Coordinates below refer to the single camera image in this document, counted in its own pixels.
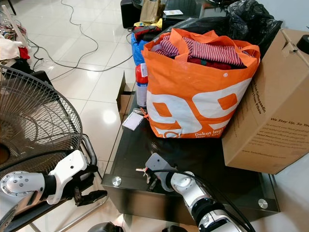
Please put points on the keys with red tag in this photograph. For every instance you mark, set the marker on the keys with red tag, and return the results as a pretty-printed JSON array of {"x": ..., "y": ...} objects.
[{"x": 142, "y": 171}]

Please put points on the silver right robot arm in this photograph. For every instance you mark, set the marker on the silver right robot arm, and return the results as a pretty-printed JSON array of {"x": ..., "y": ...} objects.
[{"x": 203, "y": 203}]

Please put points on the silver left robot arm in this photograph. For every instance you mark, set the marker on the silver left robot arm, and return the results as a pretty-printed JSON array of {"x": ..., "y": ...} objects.
[{"x": 19, "y": 186}]

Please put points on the black glass coffee table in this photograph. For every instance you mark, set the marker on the black glass coffee table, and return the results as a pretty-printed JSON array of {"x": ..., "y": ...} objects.
[{"x": 135, "y": 150}]

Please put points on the black robot right leg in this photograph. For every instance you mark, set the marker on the black robot right leg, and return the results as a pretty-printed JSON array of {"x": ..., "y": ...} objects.
[{"x": 175, "y": 228}]

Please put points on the small open cardboard box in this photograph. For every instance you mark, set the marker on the small open cardboard box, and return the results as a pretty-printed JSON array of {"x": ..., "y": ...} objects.
[{"x": 123, "y": 99}]

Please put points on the red white spray can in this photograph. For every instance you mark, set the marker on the red white spray can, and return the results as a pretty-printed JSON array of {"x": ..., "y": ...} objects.
[{"x": 141, "y": 87}]

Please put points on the metal grille floor fan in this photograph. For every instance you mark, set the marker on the metal grille floor fan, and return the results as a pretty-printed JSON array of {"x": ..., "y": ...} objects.
[{"x": 4, "y": 155}]

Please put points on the orange white shopping bag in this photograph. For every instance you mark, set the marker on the orange white shopping bag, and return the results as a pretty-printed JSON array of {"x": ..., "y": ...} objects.
[{"x": 193, "y": 96}]

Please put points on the blue plastic bag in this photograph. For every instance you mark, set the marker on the blue plastic bag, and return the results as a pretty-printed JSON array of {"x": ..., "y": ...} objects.
[{"x": 137, "y": 50}]

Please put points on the large brown cardboard box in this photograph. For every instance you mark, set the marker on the large brown cardboard box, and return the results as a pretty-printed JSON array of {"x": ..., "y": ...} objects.
[{"x": 275, "y": 121}]

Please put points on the red white striped cloth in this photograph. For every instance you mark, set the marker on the red white striped cloth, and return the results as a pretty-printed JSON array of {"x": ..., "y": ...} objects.
[{"x": 215, "y": 50}]

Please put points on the yellow cloth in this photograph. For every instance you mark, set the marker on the yellow cloth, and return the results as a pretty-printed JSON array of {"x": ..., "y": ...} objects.
[{"x": 157, "y": 23}]

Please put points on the pile of clothes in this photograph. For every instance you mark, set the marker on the pile of clothes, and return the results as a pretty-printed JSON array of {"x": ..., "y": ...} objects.
[{"x": 10, "y": 48}]

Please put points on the black box speaker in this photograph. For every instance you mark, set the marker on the black box speaker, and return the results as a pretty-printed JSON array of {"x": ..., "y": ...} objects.
[{"x": 129, "y": 13}]

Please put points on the white paper sheet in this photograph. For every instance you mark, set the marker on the white paper sheet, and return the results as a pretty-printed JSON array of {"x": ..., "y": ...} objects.
[{"x": 173, "y": 12}]

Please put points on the brown paper bag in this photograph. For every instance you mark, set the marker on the brown paper bag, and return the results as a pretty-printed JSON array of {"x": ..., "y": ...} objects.
[{"x": 152, "y": 10}]

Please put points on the black plastic rubbish bag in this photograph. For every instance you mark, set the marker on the black plastic rubbish bag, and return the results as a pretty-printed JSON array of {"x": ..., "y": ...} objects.
[{"x": 251, "y": 21}]

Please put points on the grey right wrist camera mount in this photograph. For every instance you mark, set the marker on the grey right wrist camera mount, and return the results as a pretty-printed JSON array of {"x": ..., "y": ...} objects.
[{"x": 159, "y": 166}]

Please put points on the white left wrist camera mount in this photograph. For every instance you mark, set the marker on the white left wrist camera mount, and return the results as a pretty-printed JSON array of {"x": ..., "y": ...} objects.
[{"x": 70, "y": 166}]

